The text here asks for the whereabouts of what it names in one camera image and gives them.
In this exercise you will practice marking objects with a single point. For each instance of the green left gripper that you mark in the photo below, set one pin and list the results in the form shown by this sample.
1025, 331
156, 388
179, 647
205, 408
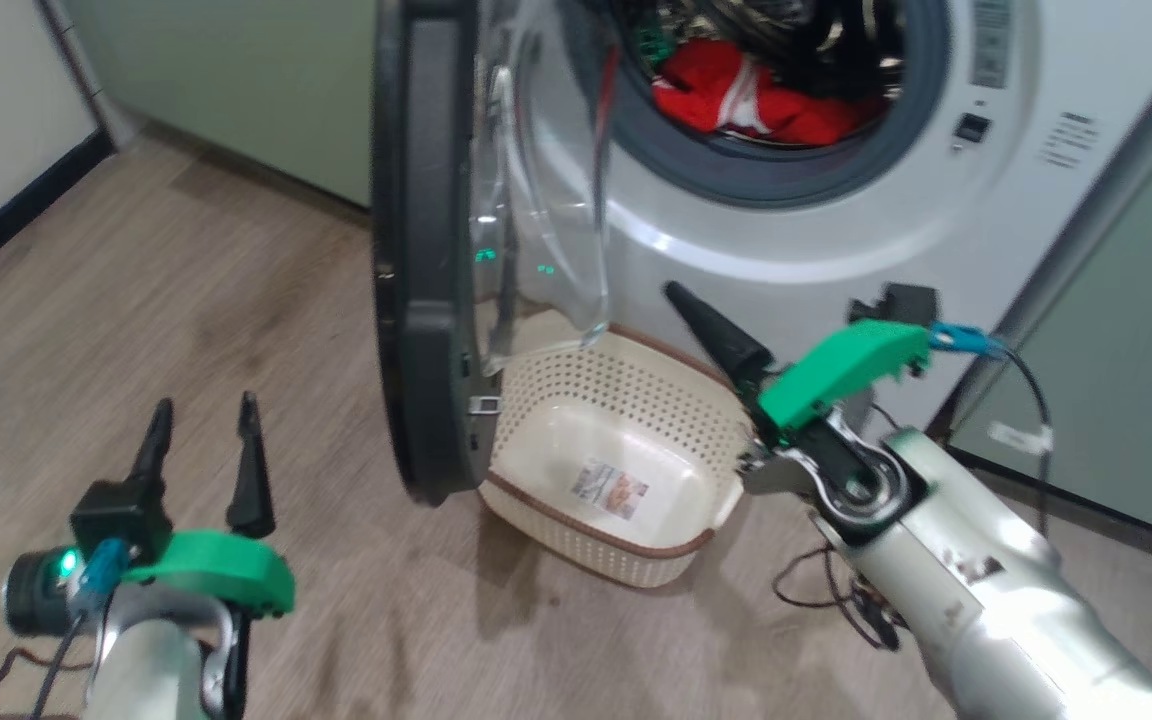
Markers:
221, 570

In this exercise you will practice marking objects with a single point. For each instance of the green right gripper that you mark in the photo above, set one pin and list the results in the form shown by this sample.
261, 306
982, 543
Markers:
836, 370

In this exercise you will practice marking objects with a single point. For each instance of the red white striped garment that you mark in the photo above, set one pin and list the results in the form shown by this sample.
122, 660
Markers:
706, 80

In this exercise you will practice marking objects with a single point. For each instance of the black glass washing machine door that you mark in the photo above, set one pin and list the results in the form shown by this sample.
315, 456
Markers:
426, 250

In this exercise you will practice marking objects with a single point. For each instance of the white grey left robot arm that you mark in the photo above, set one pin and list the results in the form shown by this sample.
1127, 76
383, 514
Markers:
141, 660

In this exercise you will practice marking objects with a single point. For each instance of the cream perforated laundry basket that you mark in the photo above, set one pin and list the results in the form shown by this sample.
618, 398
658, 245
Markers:
636, 400

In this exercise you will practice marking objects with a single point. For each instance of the white front-load washing machine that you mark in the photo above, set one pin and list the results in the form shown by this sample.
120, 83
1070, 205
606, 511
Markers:
836, 240

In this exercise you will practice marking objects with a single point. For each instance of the grey rubber door gasket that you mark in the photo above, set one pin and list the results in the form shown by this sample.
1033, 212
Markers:
786, 185

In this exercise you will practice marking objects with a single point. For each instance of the printed basket sticker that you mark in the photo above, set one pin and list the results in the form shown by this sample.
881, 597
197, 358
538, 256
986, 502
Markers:
611, 490

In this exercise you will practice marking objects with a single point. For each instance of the black door latch socket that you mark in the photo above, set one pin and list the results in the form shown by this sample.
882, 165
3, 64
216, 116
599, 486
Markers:
972, 127

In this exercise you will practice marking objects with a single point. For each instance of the pale green cabinet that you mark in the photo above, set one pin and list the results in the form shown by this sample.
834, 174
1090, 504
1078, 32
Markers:
1116, 380
236, 80

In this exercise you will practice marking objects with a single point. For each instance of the grey warning sticker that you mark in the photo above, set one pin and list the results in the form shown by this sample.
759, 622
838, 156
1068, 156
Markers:
992, 40

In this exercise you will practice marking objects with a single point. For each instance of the printed text label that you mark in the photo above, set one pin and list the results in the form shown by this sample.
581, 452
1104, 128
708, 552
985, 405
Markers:
1071, 140

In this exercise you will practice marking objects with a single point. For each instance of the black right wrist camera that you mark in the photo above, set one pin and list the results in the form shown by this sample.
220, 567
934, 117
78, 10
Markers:
906, 302

